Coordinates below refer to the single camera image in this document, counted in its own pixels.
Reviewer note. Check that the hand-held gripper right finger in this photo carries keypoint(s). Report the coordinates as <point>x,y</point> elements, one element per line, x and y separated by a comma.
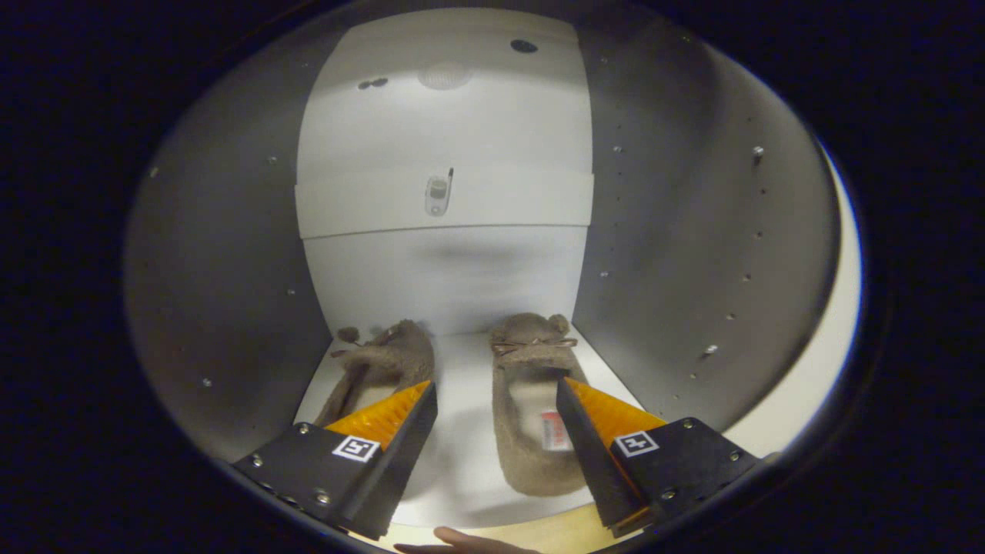
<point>592,454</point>

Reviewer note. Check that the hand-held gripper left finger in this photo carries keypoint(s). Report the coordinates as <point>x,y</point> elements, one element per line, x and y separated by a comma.
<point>400,454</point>

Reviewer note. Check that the brown fuzzy slipper shoe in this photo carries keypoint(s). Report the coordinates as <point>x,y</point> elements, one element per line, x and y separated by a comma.
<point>400,354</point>
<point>531,462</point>

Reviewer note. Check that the grey shoe cabinet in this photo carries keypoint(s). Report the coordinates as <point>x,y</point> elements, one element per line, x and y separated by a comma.
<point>231,269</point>

